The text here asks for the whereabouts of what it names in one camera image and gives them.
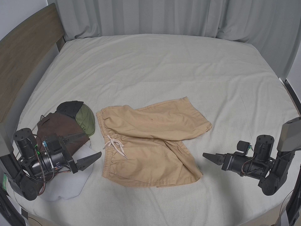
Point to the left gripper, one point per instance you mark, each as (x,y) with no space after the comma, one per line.
(55,160)

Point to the black garment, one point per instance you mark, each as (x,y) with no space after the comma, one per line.
(69,108)

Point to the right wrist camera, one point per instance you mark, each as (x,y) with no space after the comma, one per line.
(242,147)

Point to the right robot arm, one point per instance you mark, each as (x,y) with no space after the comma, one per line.
(277,171)

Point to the bed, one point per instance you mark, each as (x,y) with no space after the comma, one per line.
(150,74)

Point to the white garment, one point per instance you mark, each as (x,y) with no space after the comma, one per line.
(68,185)

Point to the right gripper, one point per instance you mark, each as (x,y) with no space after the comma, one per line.
(237,163)

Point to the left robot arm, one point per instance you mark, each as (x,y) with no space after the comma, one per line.
(23,145)

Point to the tan shorts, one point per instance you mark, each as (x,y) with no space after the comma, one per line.
(145,135)

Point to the brown garment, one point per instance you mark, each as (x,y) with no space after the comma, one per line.
(61,128)

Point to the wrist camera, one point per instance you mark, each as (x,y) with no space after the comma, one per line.
(242,147)
(51,143)

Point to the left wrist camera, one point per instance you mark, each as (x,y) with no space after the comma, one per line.
(51,143)

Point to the white curtain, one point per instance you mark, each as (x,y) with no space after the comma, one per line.
(263,20)
(131,8)

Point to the green garment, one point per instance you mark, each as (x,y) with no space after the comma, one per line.
(86,121)

